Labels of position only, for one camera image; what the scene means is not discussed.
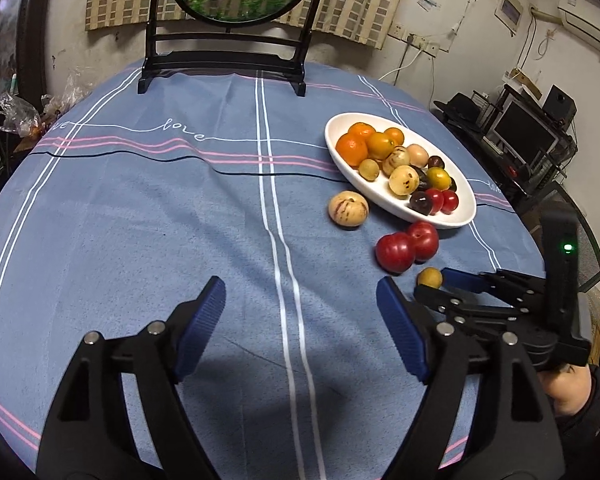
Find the dark purple plum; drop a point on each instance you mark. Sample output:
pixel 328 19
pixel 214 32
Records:
pixel 420 204

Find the white oval plate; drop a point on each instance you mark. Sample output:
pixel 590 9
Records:
pixel 380 195

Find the large red plum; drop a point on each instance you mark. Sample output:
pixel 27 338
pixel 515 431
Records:
pixel 424 239
pixel 395 252

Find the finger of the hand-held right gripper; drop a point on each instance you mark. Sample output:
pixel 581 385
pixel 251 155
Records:
pixel 460 278
pixel 455 305

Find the dark carved wooden frame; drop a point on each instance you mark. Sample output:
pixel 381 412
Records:
pixel 32 45

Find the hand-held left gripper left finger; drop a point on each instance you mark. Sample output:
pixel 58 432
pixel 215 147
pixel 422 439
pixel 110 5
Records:
pixel 202 325

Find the yellow longan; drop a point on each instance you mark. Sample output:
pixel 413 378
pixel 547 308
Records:
pixel 368 169
pixel 428 278

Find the blue striped tablecloth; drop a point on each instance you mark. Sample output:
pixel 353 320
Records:
pixel 130 235

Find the small beige fruit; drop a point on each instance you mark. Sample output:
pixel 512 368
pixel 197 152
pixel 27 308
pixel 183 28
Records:
pixel 418 155

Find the black computer desk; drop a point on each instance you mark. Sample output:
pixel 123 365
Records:
pixel 467 124

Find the large orange oval fruit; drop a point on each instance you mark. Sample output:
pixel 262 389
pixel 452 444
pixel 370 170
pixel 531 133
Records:
pixel 379 145

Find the black hat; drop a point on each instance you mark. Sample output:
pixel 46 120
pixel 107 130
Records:
pixel 462 105

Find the pale yellow pepino melon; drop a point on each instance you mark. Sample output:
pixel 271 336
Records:
pixel 348 210

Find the black speaker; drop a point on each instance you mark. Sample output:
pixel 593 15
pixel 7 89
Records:
pixel 560 105

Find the dark red plum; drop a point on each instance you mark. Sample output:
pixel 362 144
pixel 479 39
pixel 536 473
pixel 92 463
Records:
pixel 436 162

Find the person's right hand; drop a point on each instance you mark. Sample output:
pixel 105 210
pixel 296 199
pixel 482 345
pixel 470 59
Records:
pixel 567 390

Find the small orange kumquat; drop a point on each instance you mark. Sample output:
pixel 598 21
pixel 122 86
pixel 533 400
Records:
pixel 395 136

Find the yellow orange round fruit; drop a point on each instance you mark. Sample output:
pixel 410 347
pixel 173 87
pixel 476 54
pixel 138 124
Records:
pixel 438 178

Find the small dark purple fruit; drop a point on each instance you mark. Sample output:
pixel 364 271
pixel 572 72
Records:
pixel 453 185
pixel 423 176

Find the black computer monitor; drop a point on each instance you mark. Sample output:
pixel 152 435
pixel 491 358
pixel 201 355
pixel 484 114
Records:
pixel 522 130

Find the pale yellow speckled fruit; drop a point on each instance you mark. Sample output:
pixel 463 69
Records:
pixel 403 181

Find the red cherry tomato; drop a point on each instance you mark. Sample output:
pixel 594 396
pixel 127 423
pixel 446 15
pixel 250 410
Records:
pixel 436 199
pixel 450 201

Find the small orange tangerine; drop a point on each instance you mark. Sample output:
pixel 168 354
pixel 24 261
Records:
pixel 362 131

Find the small pale pepino melon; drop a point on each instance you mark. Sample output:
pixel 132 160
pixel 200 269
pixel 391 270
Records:
pixel 399 157

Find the black mesh office chair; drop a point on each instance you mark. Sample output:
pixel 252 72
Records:
pixel 532 205

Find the large orange tangerine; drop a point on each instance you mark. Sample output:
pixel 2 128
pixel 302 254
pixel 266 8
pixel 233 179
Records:
pixel 351 151

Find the white air conditioner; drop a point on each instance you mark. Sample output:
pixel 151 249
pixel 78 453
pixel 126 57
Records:
pixel 590 20

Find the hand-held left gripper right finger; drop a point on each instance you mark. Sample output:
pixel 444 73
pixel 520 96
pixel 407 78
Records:
pixel 402 330

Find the clear plastic bags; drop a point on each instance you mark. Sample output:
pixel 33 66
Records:
pixel 15 115

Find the white wall socket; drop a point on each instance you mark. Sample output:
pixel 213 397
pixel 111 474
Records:
pixel 398 30

